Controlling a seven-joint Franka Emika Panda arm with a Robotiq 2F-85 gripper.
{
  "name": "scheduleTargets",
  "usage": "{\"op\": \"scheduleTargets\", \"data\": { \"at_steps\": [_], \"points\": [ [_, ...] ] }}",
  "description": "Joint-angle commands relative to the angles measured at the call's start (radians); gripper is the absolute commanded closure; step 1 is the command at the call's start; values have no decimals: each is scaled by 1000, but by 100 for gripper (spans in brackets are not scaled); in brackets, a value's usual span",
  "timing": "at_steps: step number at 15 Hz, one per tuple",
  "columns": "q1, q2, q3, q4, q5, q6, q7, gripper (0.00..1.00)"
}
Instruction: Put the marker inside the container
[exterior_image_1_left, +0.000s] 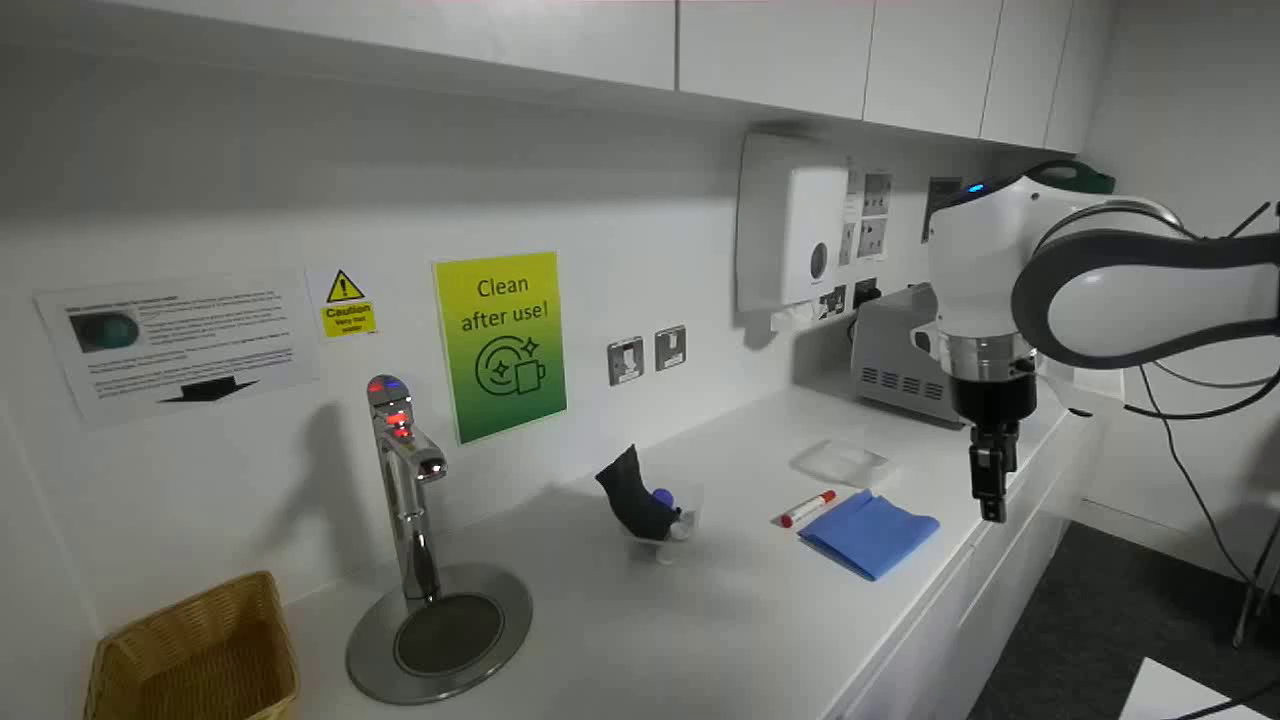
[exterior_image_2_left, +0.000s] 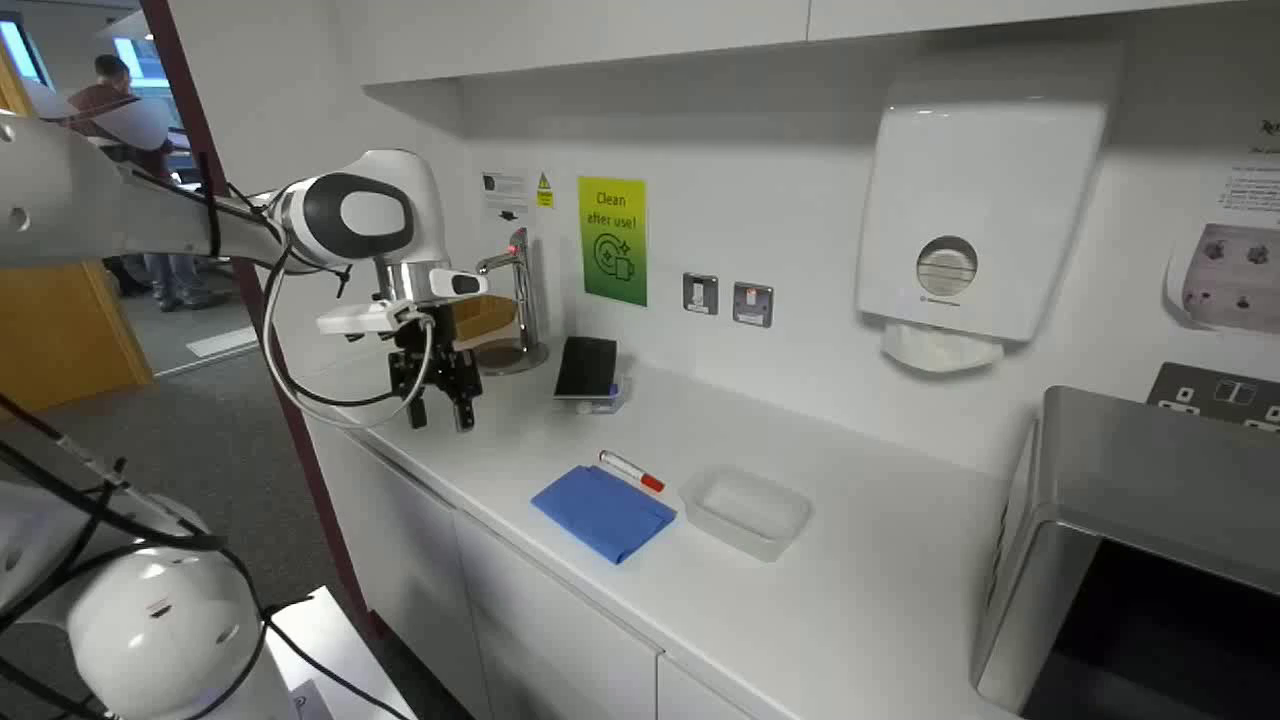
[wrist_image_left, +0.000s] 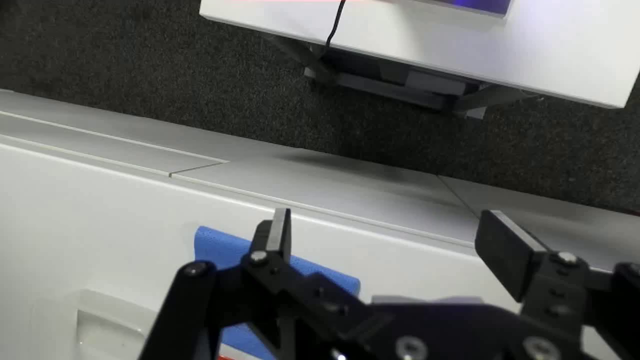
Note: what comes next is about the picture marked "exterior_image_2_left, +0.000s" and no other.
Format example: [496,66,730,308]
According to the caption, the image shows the black sponge holder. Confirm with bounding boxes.
[552,330,630,408]

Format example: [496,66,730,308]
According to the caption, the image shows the clear plastic container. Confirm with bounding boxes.
[680,464,816,564]

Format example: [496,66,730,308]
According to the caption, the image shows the white paper towel dispenser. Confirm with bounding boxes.
[852,99,1111,375]

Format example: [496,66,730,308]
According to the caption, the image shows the small white wall notice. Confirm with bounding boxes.
[1217,154,1280,214]

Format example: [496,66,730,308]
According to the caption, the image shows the white base cabinets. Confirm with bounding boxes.
[306,408,757,720]

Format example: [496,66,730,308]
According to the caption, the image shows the stainless steel microwave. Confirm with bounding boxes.
[973,382,1280,720]

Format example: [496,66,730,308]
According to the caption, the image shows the green clean after use poster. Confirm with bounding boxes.
[577,170,652,310]

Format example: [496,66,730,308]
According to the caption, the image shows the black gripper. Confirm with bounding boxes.
[390,300,488,432]

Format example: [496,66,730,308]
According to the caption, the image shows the white instruction sheet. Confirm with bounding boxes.
[480,169,537,211]

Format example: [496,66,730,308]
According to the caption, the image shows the blue cloth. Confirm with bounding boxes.
[530,461,680,568]

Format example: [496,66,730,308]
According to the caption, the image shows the wooden door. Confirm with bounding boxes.
[0,52,157,417]

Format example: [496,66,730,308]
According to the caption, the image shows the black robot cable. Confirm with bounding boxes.
[196,174,445,412]

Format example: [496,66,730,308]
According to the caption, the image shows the chrome tap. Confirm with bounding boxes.
[477,222,552,367]

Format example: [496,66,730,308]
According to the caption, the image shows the metal wall switch plate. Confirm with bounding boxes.
[680,271,724,320]
[730,280,775,330]

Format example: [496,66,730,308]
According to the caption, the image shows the white wall cabinets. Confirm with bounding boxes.
[333,0,1280,86]

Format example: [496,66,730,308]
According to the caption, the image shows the black wall socket panel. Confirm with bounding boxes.
[1148,354,1280,434]

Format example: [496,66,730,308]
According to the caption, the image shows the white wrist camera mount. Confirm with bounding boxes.
[315,295,412,347]

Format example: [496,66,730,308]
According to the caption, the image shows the white marker with red cap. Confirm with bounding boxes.
[598,447,668,497]

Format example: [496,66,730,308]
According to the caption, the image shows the person in background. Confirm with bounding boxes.
[66,52,207,310]

